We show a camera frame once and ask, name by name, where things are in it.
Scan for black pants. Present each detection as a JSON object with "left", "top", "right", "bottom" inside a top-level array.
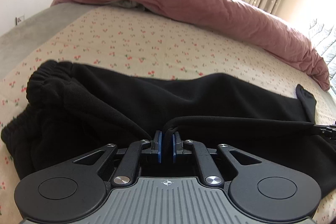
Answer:
[{"left": 1, "top": 60, "right": 335, "bottom": 196}]

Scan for cherry print bed sheet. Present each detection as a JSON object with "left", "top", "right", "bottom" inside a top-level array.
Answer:
[{"left": 0, "top": 6, "right": 336, "bottom": 224}]

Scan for pink duvet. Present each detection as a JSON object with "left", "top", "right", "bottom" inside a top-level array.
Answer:
[{"left": 53, "top": 0, "right": 330, "bottom": 91}]

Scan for grey mattress cover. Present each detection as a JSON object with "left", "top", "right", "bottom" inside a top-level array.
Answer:
[{"left": 1, "top": 3, "right": 95, "bottom": 79}]

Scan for white wall socket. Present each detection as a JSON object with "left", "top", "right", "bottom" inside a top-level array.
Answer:
[{"left": 15, "top": 15, "right": 25, "bottom": 26}]

